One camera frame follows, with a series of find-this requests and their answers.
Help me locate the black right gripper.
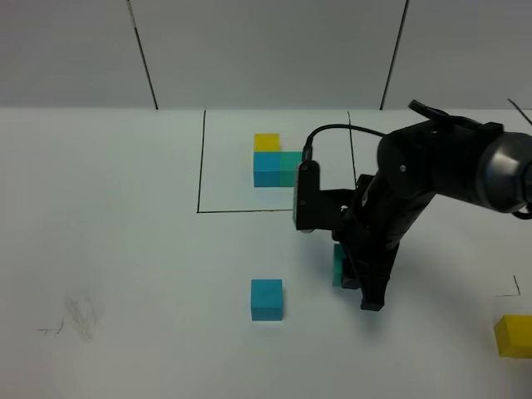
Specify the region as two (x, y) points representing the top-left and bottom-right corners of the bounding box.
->
(332, 174), (432, 311)

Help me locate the green cube block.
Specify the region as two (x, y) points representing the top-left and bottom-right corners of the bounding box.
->
(332, 244), (345, 288)

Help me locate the blue cube block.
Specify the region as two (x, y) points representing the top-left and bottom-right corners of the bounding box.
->
(250, 279), (283, 322)

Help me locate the yellow cube block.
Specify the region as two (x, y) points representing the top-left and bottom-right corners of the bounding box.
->
(494, 314), (532, 359)

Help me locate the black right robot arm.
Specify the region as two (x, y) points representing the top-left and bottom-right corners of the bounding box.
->
(334, 119), (531, 311)

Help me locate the green template cube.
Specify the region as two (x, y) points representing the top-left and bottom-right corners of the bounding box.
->
(279, 151), (302, 187)

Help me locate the blue template cube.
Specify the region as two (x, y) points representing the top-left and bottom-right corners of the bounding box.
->
(253, 152), (280, 187)

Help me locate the yellow template cube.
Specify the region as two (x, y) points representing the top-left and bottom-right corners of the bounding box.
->
(254, 133), (280, 152)

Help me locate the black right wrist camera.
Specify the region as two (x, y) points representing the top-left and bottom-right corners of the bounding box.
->
(293, 160), (355, 232)

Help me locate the black right camera cable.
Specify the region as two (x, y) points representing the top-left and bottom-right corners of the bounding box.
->
(302, 98), (500, 161)

